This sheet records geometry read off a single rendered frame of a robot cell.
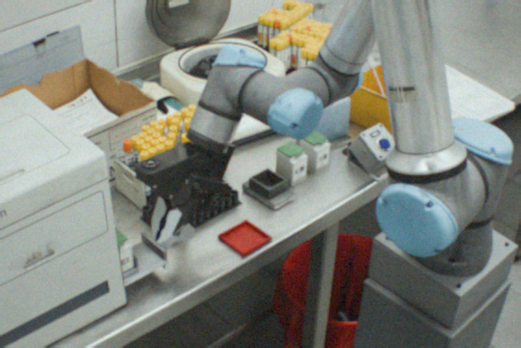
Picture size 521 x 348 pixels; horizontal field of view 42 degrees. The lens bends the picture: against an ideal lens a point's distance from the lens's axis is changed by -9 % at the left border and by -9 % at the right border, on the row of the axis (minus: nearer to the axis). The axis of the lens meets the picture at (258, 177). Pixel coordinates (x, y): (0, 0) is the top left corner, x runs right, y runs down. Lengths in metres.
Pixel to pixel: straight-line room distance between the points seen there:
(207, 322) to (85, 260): 0.96
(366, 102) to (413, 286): 0.55
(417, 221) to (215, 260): 0.44
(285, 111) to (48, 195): 0.37
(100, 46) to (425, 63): 1.00
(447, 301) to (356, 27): 0.45
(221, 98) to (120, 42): 0.67
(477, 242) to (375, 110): 0.55
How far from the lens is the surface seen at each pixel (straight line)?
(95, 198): 1.04
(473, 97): 1.84
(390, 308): 1.24
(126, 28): 1.77
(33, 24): 1.63
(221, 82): 1.15
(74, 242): 1.06
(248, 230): 1.34
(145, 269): 1.21
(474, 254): 1.16
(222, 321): 2.01
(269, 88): 1.11
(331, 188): 1.45
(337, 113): 1.55
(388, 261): 1.21
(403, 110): 0.93
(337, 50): 1.14
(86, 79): 1.67
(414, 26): 0.90
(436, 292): 1.17
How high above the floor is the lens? 1.72
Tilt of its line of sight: 35 degrees down
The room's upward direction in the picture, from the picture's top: 1 degrees clockwise
